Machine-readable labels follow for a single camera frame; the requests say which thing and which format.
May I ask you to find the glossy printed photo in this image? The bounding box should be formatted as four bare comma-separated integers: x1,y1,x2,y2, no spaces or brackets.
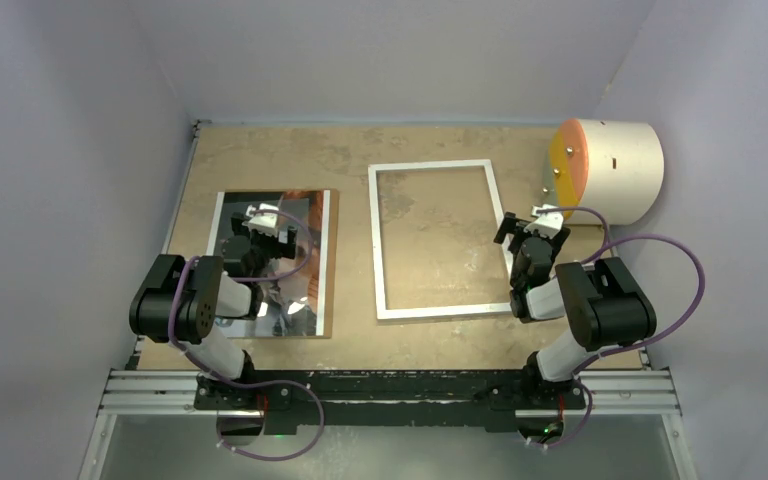
205,189,332,338

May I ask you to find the brown backing board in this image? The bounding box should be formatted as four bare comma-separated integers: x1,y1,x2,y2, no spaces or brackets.
205,189,341,340

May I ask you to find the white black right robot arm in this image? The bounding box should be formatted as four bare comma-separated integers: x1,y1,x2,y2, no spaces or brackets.
494,212,657,407

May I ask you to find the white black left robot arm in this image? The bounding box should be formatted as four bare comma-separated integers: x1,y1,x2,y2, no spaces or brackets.
129,226,298,409

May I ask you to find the white cylinder orange disc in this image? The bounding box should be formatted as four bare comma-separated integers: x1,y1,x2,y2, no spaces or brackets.
544,118,665,226

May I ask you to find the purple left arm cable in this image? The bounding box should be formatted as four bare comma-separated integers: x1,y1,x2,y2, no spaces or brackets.
167,210,326,463

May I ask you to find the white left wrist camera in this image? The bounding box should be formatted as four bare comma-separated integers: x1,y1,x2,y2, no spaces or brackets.
244,203,280,236

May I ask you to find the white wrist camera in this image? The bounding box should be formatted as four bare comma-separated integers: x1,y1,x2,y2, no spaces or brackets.
525,204,564,239
244,203,280,236

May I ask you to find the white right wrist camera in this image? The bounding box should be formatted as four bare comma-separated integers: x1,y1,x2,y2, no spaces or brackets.
525,204,564,239

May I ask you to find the black aluminium mounting rail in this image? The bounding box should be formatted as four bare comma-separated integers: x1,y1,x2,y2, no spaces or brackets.
100,369,680,436

